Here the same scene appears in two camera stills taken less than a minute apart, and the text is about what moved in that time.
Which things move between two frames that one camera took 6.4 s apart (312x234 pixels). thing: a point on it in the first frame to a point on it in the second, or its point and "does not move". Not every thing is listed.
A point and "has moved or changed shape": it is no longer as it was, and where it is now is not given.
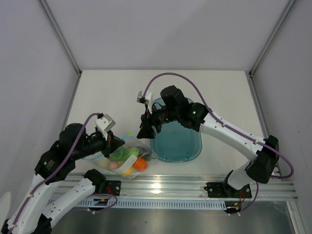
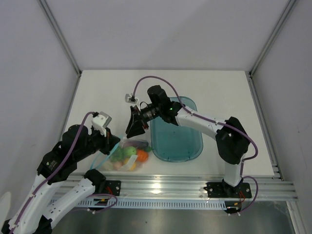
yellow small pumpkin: (128, 172) to (133, 167)
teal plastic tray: (176, 141) does not move
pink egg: (112, 165) has moved or changed shape
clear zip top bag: (128, 161) has moved or changed shape
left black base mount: (113, 187) does not move
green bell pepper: (119, 155) does not move
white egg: (103, 162) to (107, 165)
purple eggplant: (143, 151) to (138, 143)
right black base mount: (223, 190) does not move
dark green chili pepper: (148, 158) to (147, 149)
